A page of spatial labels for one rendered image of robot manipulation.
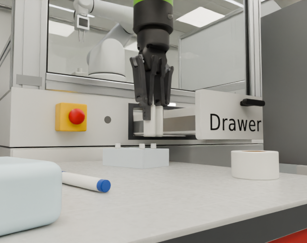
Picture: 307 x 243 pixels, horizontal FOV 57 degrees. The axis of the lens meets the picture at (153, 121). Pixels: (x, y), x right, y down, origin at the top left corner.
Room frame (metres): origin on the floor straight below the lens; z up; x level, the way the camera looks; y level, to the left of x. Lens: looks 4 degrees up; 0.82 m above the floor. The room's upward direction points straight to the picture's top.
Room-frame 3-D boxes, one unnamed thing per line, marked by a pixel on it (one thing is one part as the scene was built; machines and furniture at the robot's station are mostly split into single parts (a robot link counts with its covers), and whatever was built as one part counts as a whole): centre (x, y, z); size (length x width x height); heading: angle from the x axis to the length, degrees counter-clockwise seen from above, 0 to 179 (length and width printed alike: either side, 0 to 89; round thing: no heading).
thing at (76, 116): (0.70, 0.19, 0.88); 0.04 x 0.03 x 0.04; 125
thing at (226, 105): (0.69, -0.22, 0.87); 0.29 x 0.02 x 0.11; 125
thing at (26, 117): (1.35, 0.19, 0.87); 1.02 x 0.95 x 0.14; 125
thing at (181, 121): (0.86, -0.10, 0.86); 0.40 x 0.26 x 0.06; 35
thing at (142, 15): (0.63, 0.00, 1.09); 0.12 x 0.09 x 0.06; 50
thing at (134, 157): (0.63, 0.04, 0.78); 0.12 x 0.08 x 0.04; 50
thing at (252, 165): (0.44, -0.16, 0.78); 0.07 x 0.07 x 0.04
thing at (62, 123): (0.73, 0.21, 0.88); 0.07 x 0.05 x 0.07; 125
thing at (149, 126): (0.62, 0.01, 0.86); 0.03 x 0.01 x 0.07; 50
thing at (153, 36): (0.63, 0.00, 1.02); 0.08 x 0.07 x 0.09; 140
